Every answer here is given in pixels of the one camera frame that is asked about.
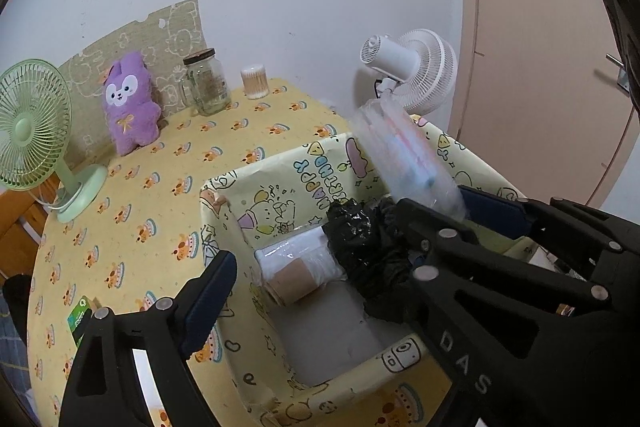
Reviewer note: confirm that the black garment on chair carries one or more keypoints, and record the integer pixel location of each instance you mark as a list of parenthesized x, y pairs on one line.
[(16, 291)]

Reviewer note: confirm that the green tissue pack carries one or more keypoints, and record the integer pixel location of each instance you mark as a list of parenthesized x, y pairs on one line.
[(79, 317)]

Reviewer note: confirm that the yellow patterned storage box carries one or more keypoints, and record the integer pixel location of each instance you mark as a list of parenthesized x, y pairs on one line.
[(323, 360)]

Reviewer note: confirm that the blue plaid bedding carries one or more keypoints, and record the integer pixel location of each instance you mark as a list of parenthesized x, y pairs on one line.
[(14, 359)]

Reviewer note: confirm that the white beige cloth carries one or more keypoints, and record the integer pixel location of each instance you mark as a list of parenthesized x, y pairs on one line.
[(298, 266)]

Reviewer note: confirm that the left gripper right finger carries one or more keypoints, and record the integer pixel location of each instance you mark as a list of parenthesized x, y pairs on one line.
[(514, 357)]

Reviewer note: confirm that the glass jar with lid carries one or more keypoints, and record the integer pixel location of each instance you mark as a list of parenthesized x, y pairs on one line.
[(204, 86)]

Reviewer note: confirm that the clear plastic tube pack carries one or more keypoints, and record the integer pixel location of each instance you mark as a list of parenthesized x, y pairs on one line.
[(403, 159)]

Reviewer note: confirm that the green desk fan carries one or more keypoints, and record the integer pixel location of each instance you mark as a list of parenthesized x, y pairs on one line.
[(36, 124)]

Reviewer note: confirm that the black plastic bag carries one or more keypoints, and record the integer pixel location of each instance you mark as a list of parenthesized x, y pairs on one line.
[(376, 255)]

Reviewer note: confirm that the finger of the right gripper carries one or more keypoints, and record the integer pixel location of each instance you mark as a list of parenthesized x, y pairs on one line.
[(602, 249)]

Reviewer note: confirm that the white standing fan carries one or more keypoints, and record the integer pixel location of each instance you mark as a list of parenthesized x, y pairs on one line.
[(418, 70)]

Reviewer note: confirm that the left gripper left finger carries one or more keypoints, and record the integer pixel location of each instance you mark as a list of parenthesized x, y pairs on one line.
[(104, 388)]

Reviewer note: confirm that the purple plush bunny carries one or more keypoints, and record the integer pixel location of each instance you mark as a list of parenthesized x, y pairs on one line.
[(131, 114)]

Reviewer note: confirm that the cotton swab container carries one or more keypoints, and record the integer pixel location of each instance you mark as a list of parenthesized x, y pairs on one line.
[(255, 81)]

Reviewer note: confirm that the beige door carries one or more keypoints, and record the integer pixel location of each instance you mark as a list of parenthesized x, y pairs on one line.
[(538, 97)]

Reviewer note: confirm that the yellow cake print tablecloth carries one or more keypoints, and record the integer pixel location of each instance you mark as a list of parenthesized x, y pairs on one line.
[(140, 240)]

